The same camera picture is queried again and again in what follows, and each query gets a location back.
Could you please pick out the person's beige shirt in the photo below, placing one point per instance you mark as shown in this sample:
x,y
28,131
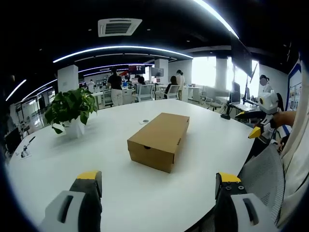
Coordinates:
x,y
298,154

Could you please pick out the small black white desk clamp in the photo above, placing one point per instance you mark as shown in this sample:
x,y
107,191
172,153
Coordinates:
x,y
25,151

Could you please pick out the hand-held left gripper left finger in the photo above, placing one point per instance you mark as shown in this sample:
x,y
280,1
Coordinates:
x,y
72,207

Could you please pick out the white mesh office chair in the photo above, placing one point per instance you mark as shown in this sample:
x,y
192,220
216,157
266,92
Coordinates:
x,y
146,93
173,91

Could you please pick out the green potted plant white pot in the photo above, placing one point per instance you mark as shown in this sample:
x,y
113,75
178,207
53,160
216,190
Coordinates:
x,y
71,110

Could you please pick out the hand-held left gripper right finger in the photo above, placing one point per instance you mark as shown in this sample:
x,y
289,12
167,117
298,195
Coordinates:
x,y
237,207

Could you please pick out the brown cardboard shoe box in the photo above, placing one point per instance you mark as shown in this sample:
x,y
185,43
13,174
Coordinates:
x,y
159,137

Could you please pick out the white ceiling air conditioner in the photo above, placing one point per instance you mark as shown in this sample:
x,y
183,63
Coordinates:
x,y
119,27

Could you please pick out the dark computer monitor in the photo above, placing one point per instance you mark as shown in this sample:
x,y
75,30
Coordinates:
x,y
235,93

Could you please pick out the dark hanging monitor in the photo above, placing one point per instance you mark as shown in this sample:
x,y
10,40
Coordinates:
x,y
157,71

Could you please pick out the grey mesh office chair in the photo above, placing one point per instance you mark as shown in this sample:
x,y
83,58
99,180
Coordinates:
x,y
265,174

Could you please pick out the wall poster board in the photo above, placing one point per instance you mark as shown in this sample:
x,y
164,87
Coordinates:
x,y
295,95

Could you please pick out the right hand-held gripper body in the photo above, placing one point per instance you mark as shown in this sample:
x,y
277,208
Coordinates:
x,y
267,102

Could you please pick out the white pad with grey disc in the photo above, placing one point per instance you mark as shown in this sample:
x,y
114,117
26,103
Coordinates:
x,y
145,121

